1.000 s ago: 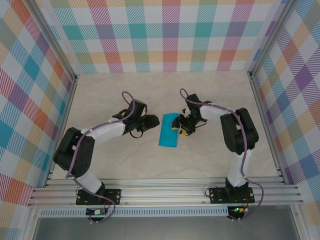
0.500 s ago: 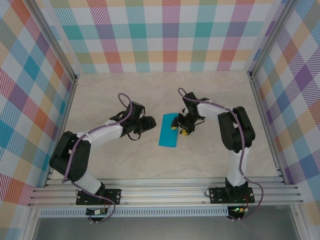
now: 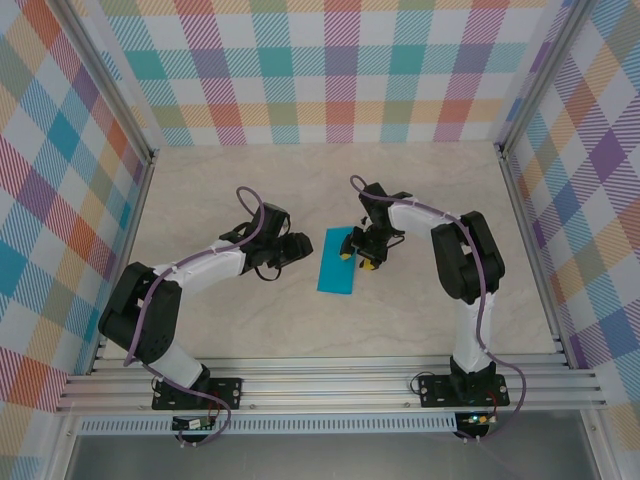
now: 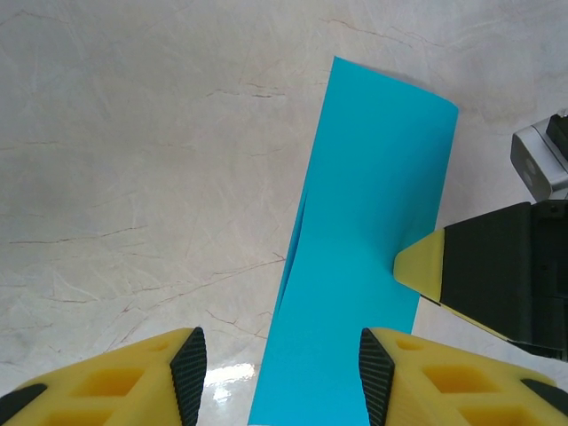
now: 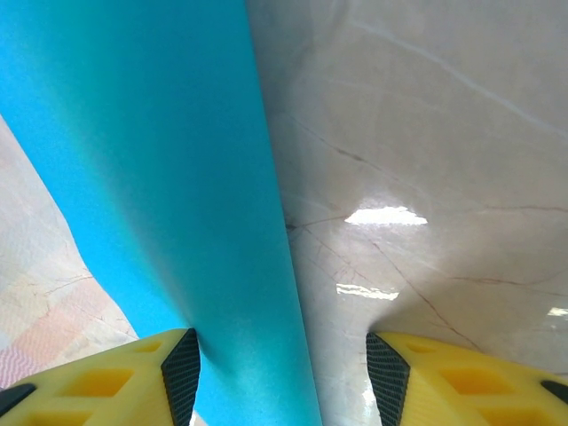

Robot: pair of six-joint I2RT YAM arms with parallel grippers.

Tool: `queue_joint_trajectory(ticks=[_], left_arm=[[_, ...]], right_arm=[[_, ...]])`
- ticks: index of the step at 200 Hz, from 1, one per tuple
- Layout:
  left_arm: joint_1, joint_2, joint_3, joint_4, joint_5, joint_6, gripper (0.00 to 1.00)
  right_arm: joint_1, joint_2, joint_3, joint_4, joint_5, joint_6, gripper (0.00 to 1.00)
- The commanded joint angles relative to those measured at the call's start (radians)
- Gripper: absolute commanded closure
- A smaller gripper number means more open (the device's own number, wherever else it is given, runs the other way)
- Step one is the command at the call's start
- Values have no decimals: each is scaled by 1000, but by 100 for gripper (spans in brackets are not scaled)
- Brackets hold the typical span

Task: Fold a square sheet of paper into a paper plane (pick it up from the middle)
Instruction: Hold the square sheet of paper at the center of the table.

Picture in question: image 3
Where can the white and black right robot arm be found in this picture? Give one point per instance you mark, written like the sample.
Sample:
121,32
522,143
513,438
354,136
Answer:
465,340

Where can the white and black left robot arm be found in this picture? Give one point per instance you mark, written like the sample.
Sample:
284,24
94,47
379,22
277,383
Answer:
210,272

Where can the grey metal panel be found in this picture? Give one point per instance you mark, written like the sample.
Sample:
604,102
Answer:
325,460

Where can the aluminium mounting rail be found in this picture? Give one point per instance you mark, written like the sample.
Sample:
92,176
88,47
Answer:
325,385

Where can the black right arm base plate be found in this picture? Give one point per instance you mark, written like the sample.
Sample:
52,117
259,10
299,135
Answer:
435,392

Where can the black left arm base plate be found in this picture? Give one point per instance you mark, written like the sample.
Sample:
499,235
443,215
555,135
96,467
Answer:
230,392

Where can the aluminium side rail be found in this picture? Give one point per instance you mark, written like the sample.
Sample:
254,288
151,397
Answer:
137,210
534,250

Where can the aluminium corner post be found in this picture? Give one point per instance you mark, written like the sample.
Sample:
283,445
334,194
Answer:
545,75
105,75

